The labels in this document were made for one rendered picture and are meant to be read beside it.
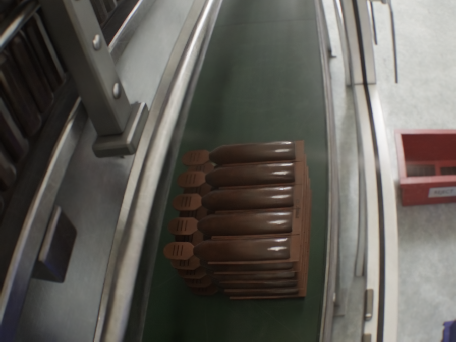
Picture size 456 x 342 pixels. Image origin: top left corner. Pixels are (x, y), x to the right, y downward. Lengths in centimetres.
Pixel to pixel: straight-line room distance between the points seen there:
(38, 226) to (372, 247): 36
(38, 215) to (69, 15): 11
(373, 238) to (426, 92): 118
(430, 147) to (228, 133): 93
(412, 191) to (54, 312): 100
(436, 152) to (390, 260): 90
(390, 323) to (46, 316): 34
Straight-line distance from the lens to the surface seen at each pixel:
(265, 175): 35
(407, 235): 122
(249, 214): 33
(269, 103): 51
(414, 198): 126
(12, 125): 25
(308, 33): 62
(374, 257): 50
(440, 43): 196
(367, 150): 59
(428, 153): 137
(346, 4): 61
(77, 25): 25
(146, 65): 67
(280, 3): 70
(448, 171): 136
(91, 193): 51
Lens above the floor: 102
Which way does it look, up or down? 46 degrees down
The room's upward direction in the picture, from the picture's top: 18 degrees counter-clockwise
